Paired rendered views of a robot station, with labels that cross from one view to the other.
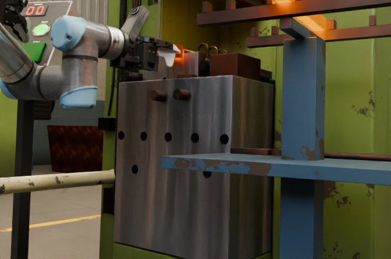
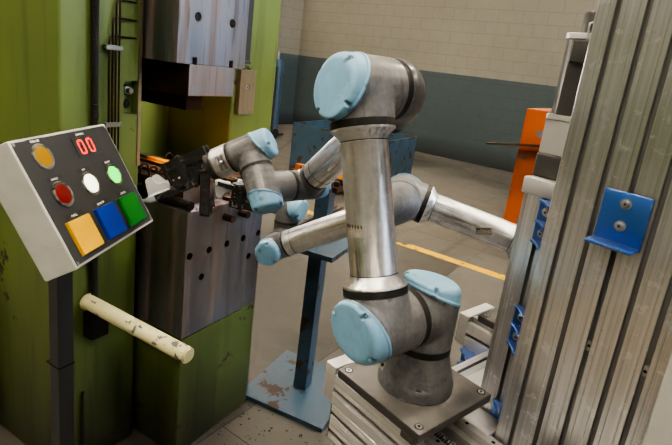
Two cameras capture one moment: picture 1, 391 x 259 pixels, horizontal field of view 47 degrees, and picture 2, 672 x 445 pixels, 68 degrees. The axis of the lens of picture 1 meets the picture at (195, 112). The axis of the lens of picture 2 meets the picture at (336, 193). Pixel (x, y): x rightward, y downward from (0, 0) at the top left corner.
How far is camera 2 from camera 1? 2.12 m
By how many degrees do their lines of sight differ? 98
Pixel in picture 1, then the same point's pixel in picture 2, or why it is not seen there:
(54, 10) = (101, 142)
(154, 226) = (215, 306)
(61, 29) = (304, 208)
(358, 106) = not seen: hidden behind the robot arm
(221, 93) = not seen: hidden behind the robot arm
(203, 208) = (245, 277)
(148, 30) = (124, 140)
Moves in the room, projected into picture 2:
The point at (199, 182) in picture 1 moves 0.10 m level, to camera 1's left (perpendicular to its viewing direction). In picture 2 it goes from (244, 263) to (242, 274)
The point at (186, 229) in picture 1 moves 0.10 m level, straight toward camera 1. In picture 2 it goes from (235, 295) to (262, 296)
